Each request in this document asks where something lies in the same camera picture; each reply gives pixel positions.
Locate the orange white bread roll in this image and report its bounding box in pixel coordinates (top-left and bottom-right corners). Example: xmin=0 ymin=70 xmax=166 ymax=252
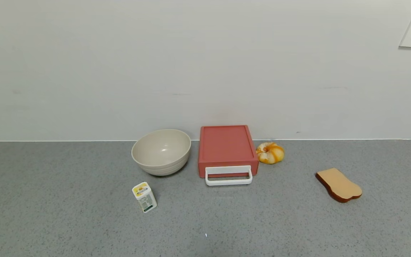
xmin=256 ymin=142 xmax=285 ymax=165

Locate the red drawer box housing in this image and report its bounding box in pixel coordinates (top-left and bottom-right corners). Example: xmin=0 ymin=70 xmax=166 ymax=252
xmin=198 ymin=125 xmax=259 ymax=178

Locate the brown-crust toast slice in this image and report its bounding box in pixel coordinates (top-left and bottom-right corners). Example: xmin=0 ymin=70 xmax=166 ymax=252
xmin=315 ymin=168 xmax=363 ymax=203

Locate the small white yellow-label bottle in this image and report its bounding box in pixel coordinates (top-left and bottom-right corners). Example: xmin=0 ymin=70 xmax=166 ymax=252
xmin=132 ymin=182 xmax=157 ymax=214

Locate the beige ribbed bowl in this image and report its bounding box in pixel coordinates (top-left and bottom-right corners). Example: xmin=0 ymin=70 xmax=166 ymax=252
xmin=131 ymin=129 xmax=192 ymax=176

